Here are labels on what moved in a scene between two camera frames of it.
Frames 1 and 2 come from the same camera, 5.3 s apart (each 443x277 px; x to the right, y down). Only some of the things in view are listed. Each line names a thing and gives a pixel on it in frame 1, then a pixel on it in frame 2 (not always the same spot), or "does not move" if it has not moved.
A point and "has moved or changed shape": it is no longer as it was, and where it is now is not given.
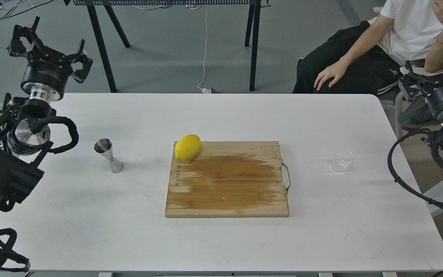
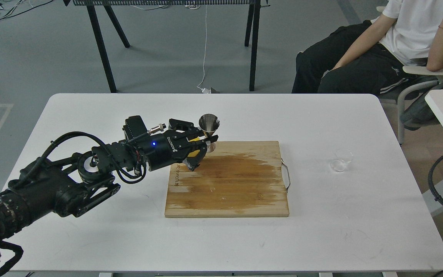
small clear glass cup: x=342 y=157 does not move
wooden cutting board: x=230 y=179 does not move
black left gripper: x=44 y=78 → x=162 y=150
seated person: x=368 y=57 does not move
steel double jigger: x=104 y=147 has moved or changed shape
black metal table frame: x=253 y=26 does not move
